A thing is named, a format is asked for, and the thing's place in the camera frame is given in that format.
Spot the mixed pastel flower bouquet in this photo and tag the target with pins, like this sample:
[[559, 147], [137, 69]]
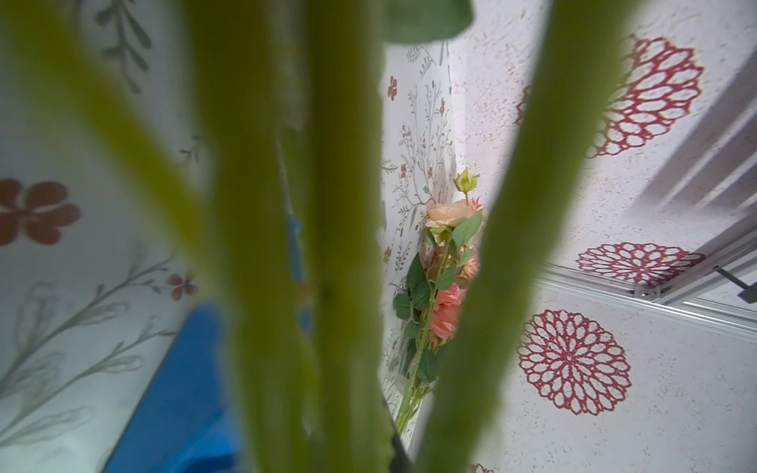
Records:
[[306, 408]]

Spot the pink rose bouquet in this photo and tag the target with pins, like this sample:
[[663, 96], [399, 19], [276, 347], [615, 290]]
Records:
[[435, 288]]

